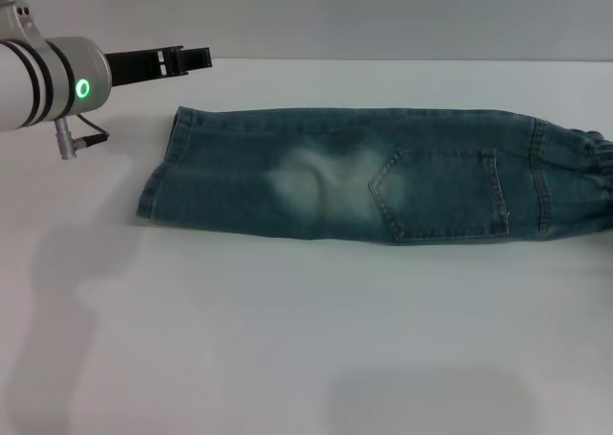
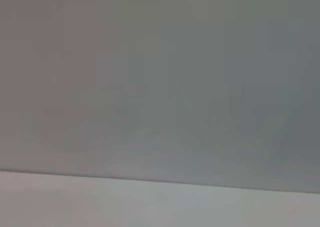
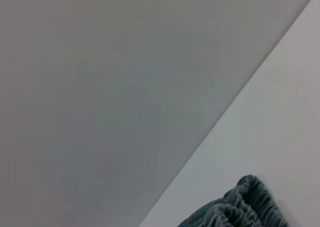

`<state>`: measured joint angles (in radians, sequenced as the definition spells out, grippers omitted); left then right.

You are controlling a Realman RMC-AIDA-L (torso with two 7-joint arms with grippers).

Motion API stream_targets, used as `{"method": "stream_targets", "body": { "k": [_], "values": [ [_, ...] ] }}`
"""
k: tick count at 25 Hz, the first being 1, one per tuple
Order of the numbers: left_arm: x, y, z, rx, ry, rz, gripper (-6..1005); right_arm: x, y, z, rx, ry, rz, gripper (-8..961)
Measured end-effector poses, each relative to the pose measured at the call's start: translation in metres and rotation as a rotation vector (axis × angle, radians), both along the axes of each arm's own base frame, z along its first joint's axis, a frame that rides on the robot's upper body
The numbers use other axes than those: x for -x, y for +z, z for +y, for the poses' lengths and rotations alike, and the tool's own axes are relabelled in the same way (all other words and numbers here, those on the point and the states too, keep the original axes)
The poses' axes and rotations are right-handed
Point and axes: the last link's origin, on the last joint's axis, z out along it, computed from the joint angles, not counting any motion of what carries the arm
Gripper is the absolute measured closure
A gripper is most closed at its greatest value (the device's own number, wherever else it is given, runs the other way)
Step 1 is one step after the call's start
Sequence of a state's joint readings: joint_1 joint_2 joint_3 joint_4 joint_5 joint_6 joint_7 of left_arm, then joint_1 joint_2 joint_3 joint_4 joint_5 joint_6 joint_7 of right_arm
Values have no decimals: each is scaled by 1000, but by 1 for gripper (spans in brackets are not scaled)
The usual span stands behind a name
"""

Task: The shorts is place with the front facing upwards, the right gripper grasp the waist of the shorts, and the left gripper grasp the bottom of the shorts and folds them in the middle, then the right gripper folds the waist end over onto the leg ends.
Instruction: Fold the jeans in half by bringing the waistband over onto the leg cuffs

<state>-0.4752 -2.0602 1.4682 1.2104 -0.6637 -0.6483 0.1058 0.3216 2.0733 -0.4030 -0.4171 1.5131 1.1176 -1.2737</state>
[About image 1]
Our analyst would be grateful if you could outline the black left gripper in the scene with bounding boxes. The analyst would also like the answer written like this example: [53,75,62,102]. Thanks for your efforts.
[102,44,214,88]

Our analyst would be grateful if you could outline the blue denim shorts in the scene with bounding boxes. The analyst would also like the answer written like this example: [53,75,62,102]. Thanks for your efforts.
[136,105,613,245]

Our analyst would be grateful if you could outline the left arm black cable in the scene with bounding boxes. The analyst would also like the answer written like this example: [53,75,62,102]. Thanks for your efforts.
[70,114,112,145]

